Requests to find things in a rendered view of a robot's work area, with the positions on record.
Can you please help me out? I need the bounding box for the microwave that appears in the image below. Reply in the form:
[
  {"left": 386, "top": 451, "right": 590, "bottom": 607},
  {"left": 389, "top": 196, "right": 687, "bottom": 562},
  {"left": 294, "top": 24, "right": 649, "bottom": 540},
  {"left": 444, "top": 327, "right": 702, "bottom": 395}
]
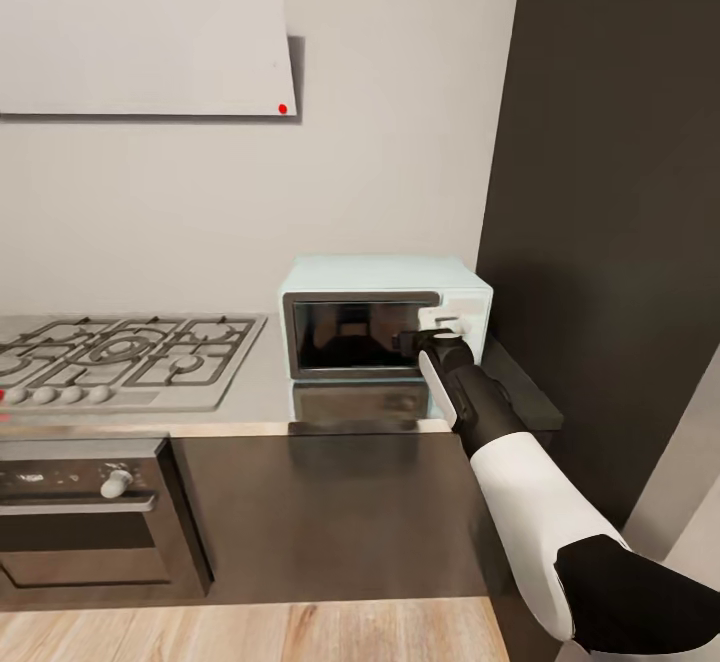
[{"left": 279, "top": 255, "right": 493, "bottom": 380}]

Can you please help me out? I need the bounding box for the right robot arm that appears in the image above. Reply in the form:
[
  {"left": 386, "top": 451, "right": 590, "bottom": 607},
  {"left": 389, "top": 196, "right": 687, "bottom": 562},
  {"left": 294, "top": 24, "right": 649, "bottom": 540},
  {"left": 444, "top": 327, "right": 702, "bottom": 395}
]
[{"left": 392, "top": 305, "right": 720, "bottom": 662}]

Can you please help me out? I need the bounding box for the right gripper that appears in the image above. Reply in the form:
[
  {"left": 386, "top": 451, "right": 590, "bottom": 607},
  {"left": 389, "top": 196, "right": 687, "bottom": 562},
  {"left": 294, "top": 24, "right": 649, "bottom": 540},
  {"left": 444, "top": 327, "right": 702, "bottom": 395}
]
[{"left": 392, "top": 327, "right": 450, "bottom": 357}]

